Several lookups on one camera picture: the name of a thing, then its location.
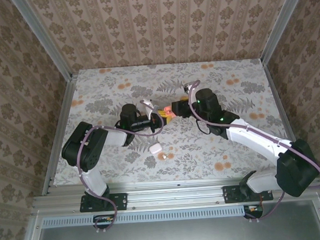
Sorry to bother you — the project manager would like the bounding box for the pink silicone case cover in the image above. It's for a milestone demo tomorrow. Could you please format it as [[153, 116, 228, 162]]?
[[164, 104, 177, 117]]

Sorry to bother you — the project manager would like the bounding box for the floral printed tablecloth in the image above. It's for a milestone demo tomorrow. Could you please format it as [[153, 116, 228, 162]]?
[[46, 56, 291, 189]]

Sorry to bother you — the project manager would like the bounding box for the grey metal sheet panel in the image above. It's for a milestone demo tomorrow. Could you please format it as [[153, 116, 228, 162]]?
[[33, 200, 320, 240]]

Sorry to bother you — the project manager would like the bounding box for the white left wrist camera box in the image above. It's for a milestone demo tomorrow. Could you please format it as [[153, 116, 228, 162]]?
[[139, 97, 159, 119]]

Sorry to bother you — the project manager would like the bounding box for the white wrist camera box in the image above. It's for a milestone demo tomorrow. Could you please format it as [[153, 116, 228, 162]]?
[[139, 97, 159, 119], [183, 81, 196, 93]]

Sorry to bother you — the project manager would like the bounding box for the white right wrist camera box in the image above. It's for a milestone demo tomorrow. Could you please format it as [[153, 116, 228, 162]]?
[[183, 81, 196, 93]]

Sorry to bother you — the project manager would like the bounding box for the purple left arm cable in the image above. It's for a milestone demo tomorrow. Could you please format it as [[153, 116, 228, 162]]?
[[74, 99, 172, 234]]

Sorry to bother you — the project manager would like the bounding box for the aluminium side rail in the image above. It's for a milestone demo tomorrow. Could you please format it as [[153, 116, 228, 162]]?
[[261, 59, 299, 147], [35, 73, 86, 197]]

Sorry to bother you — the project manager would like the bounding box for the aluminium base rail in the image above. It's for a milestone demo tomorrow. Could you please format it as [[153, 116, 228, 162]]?
[[29, 169, 320, 218]]

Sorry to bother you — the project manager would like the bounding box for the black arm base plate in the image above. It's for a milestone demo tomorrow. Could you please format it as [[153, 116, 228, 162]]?
[[222, 183, 274, 204], [79, 192, 128, 212]]

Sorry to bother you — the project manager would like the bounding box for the slotted grey cable duct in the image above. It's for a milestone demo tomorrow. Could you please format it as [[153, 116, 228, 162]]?
[[42, 205, 247, 229]]

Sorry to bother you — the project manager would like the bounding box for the aluminium frame post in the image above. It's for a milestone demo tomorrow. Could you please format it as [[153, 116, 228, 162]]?
[[257, 0, 315, 65], [10, 0, 74, 85]]

